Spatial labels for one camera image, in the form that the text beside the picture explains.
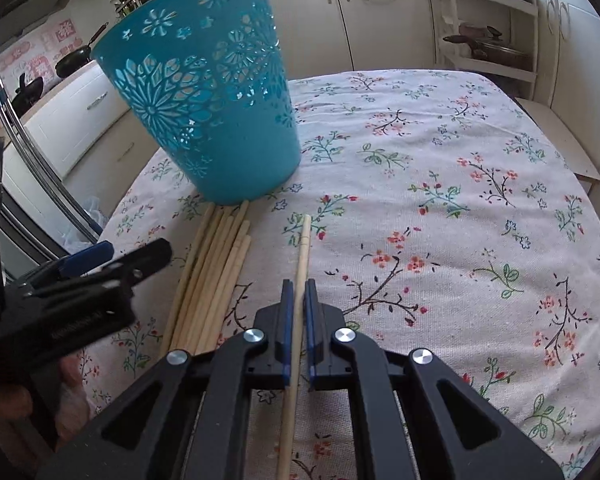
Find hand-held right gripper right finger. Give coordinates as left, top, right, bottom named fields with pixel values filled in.
left=304, top=278, right=566, bottom=480

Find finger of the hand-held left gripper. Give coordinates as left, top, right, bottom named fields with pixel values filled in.
left=55, top=240, right=116, bottom=278
left=87, top=237, right=174, bottom=287

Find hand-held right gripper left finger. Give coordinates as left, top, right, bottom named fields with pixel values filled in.
left=36, top=280, right=295, bottom=480

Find pale wooden chopstick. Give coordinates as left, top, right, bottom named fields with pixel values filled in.
left=276, top=214, right=313, bottom=480

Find pile of wooden chopsticks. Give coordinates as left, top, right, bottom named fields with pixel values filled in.
left=157, top=200, right=253, bottom=356

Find blue perforated plastic basket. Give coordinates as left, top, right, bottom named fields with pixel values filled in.
left=91, top=0, right=302, bottom=206

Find person's left hand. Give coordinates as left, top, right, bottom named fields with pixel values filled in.
left=0, top=355, right=93, bottom=466

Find crumpled clear plastic bag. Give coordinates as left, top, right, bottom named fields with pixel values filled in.
left=62, top=197, right=111, bottom=256

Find white counter cabinet with drawers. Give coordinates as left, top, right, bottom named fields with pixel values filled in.
left=2, top=60, right=166, bottom=201

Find floral tablecloth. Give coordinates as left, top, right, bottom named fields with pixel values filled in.
left=77, top=69, right=600, bottom=480

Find black wok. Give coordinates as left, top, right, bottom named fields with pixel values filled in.
left=12, top=74, right=45, bottom=116

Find black frying pan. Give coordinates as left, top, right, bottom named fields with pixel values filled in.
left=55, top=22, right=110, bottom=78

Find cream cabinet doors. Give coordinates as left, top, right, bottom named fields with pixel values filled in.
left=265, top=0, right=436, bottom=81

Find pale wooden board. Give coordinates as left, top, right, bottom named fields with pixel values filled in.
left=515, top=97, right=600, bottom=183

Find white shelf rack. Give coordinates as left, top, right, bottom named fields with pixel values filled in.
left=430, top=0, right=541, bottom=101

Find dark pot with lid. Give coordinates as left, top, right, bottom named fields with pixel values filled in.
left=442, top=25, right=533, bottom=71

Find cream corner cabinets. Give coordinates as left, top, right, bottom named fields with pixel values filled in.
left=535, top=0, right=600, bottom=171

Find chrome tube chair frame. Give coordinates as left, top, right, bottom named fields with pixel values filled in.
left=0, top=30, right=103, bottom=246

